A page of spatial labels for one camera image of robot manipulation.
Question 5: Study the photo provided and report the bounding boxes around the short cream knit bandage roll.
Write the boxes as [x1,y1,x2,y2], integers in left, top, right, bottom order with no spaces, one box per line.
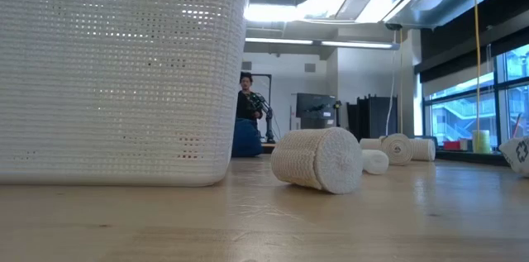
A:
[270,126,365,196]

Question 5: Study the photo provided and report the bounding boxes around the white gauze roll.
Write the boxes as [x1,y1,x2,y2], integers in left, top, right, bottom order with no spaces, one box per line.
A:
[361,149,390,176]

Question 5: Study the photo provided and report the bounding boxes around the white perforated plastic basket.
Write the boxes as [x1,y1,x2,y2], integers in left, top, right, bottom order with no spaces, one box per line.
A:
[0,0,254,188]

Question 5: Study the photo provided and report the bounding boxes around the long beige bandage roll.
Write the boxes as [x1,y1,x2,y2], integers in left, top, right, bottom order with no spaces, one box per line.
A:
[358,137,436,163]

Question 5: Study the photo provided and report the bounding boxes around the person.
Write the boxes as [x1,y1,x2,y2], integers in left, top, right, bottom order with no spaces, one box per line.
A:
[235,71,265,122]

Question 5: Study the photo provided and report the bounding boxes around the blue cloth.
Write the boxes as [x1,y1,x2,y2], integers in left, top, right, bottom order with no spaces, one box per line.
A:
[231,117,265,159]

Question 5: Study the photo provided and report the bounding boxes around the black cabinet machine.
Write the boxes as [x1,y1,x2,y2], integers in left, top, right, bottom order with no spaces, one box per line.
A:
[290,93,342,131]

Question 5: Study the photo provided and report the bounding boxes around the long tube light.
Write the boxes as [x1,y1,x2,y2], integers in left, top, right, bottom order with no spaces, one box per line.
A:
[243,36,401,51]

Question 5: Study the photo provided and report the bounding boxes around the black folded panels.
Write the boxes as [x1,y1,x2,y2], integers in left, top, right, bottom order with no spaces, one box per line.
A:
[346,94,399,141]

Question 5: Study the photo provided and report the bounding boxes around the yellow-green roll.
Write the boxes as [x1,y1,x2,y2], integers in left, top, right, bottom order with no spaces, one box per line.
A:
[472,129,492,155]

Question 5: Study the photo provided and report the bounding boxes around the red stick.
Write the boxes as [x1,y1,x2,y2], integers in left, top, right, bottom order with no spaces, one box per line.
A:
[512,112,523,139]

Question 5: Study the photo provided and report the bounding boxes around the white hanging cable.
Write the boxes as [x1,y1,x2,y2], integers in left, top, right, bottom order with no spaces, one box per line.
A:
[384,30,398,137]

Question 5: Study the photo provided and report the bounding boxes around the window with black frame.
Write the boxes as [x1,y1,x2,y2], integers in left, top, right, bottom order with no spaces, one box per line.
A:
[422,42,529,150]

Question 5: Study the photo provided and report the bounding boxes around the black aluminium table frame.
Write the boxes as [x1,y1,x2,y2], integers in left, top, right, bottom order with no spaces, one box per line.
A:
[262,142,510,168]

